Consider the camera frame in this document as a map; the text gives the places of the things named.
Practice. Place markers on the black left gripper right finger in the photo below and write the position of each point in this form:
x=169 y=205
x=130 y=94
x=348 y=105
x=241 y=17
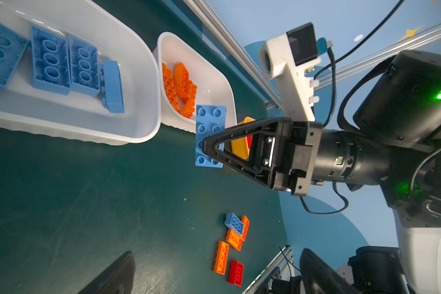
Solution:
x=319 y=278

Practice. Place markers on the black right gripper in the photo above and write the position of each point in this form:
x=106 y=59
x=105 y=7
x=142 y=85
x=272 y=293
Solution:
x=294 y=155

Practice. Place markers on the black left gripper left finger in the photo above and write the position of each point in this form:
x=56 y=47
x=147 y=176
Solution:
x=118 y=278

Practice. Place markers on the blue lego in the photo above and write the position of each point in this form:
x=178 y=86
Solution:
x=50 y=62
x=12 y=49
x=234 y=223
x=111 y=87
x=210 y=120
x=83 y=64

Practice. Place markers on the small orange lego piece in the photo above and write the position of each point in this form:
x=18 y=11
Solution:
x=181 y=80

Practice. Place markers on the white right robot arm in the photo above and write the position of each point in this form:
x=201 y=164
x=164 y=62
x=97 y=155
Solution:
x=394 y=142

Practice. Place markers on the yellow plastic bin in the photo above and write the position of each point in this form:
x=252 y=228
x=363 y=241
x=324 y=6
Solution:
x=239 y=148

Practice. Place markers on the white middle plastic bin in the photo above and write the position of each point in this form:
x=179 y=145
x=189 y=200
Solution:
x=212 y=86

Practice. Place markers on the white plastic bin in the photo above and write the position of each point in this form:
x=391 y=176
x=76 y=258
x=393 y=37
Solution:
x=77 y=116
x=212 y=86

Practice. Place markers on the red lego bottom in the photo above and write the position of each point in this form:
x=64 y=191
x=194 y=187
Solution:
x=236 y=273

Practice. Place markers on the white left plastic bin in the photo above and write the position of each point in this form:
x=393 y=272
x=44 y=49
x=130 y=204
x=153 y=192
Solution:
x=77 y=116

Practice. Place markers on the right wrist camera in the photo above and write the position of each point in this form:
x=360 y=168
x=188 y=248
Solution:
x=287 y=59

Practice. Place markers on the left aluminium frame post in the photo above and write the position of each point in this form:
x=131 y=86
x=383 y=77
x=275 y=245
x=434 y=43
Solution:
x=213 y=22

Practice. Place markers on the horizontal aluminium frame rail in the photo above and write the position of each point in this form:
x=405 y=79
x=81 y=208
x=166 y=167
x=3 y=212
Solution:
x=360 y=41

